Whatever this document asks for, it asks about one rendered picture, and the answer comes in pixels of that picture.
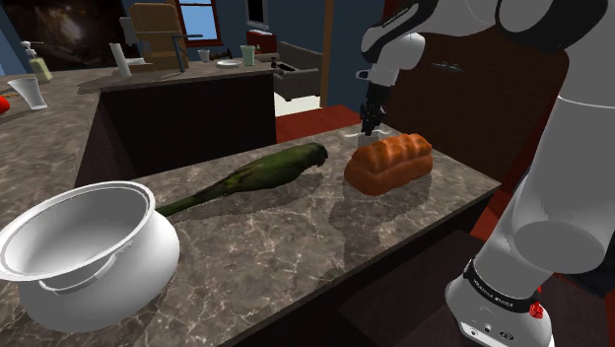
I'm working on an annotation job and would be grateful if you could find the brown bread loaf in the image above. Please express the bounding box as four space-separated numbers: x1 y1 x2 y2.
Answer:
343 132 434 197

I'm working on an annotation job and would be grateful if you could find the grey sofa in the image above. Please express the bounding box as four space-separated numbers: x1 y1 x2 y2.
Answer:
271 40 323 103

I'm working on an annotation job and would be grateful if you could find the dark brown cabinet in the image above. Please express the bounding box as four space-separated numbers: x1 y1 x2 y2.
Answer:
382 26 571 186

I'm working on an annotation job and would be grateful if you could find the red-framed window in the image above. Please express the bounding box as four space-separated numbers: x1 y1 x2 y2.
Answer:
174 0 224 48

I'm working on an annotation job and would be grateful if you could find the grey tap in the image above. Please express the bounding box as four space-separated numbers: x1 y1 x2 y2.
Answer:
171 33 205 74

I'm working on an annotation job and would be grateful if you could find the tan coffee machine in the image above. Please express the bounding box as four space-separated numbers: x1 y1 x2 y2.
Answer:
119 2 192 74

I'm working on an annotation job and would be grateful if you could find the white cooking pot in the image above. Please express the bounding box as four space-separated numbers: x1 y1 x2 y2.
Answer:
0 180 181 334

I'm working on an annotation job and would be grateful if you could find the soap dispenser bottle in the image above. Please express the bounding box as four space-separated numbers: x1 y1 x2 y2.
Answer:
20 40 53 84

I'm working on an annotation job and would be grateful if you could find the clear drinking glass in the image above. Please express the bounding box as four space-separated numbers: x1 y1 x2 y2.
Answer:
6 77 48 111

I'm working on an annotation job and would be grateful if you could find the framed wall picture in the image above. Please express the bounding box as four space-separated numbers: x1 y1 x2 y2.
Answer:
243 0 271 31

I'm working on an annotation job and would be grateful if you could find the dark wall picture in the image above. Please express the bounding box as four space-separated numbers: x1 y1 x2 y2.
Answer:
0 0 142 73

